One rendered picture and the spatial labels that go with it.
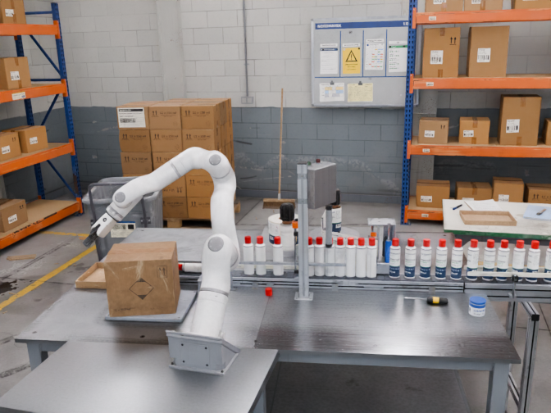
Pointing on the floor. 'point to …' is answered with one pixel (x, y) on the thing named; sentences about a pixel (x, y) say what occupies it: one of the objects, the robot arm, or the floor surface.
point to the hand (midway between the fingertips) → (88, 242)
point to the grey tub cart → (97, 207)
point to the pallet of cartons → (133, 132)
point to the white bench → (541, 232)
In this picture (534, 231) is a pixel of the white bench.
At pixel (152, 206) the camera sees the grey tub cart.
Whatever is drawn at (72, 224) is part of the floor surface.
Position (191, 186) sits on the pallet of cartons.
